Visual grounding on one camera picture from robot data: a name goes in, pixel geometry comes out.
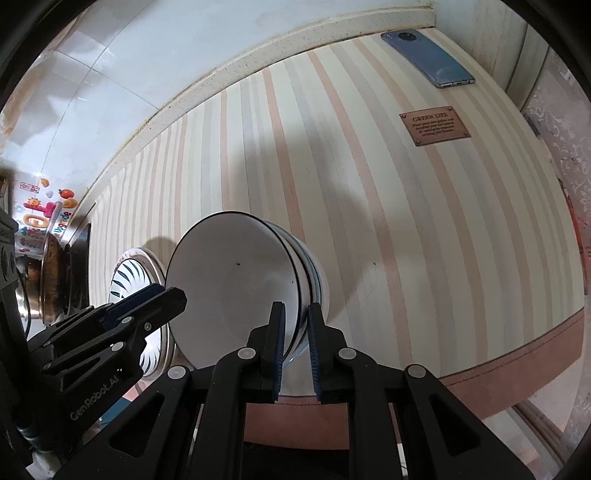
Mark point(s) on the striped cat-print mat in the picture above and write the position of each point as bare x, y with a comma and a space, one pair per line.
392, 230

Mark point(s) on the white bowl blue print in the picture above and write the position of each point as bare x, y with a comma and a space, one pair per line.
322, 286

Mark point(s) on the black glass gas stove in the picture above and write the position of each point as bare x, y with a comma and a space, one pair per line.
79, 272

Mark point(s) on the colourful wall sticker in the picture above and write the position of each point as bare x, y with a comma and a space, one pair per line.
44, 212

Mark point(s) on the white bowl dark rim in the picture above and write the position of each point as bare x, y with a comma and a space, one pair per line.
226, 281

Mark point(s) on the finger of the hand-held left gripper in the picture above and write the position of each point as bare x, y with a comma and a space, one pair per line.
134, 297
138, 323

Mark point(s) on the white plate blue striped rim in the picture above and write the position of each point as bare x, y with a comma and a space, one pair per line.
131, 281

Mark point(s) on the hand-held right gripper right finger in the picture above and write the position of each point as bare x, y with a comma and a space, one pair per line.
315, 355

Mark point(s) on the blue smartphone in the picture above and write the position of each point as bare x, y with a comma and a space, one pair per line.
429, 57

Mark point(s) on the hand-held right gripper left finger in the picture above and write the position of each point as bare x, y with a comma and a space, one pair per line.
278, 350

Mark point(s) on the white bowl blue flowers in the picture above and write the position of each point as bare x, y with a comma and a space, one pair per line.
305, 281

